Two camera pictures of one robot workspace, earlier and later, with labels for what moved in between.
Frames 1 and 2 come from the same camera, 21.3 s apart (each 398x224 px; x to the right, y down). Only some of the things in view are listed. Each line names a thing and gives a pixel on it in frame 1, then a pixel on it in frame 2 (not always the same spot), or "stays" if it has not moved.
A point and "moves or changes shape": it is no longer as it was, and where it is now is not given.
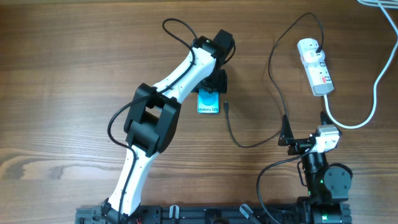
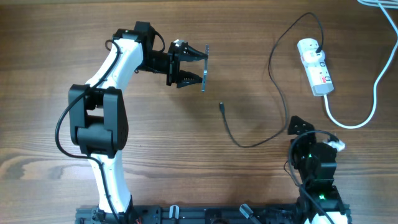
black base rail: x=194 y=214 stays
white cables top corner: x=381 y=4 stays
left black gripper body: x=216 y=81 to x=166 y=63
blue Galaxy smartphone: x=208 y=102 moves or changes shape
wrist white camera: x=327 y=139 to x=339 y=144
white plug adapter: x=311 y=58 stays
